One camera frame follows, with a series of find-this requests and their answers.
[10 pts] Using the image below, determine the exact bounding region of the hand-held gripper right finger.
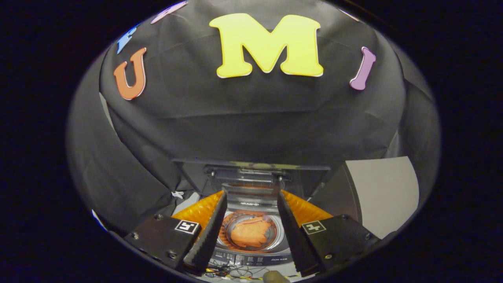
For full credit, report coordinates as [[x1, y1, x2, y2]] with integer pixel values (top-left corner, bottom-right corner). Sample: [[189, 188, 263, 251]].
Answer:
[[277, 190, 381, 277]]

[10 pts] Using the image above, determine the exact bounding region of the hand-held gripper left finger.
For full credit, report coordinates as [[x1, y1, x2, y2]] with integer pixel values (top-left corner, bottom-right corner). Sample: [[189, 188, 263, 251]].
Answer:
[[124, 191, 228, 276]]

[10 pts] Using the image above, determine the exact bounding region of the orange shirt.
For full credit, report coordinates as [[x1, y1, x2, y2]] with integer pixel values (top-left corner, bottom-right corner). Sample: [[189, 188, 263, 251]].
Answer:
[[230, 218, 274, 249]]

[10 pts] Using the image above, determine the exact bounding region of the grey washing machine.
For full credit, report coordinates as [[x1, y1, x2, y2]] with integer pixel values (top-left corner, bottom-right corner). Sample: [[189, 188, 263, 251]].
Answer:
[[172, 158, 332, 272]]

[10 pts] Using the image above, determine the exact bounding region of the person's pale shoe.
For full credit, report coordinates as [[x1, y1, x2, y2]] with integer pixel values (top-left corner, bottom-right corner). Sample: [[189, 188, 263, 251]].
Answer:
[[263, 270, 291, 283]]

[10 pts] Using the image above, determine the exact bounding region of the grey cabinet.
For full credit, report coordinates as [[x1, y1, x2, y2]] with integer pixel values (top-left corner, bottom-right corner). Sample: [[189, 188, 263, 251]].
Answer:
[[310, 156, 420, 240]]

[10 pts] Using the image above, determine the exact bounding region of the white blue-edged panel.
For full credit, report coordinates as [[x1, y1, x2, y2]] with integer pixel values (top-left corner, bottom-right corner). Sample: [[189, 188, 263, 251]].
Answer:
[[92, 209, 108, 232]]

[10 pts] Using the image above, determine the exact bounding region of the black backdrop cloth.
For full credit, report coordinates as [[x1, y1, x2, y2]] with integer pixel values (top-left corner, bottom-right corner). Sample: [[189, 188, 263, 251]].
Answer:
[[65, 0, 441, 236]]

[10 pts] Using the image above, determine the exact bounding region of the bundle of floor cables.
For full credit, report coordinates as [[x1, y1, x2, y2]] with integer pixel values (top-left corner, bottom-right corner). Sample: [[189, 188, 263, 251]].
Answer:
[[204, 263, 299, 281]]

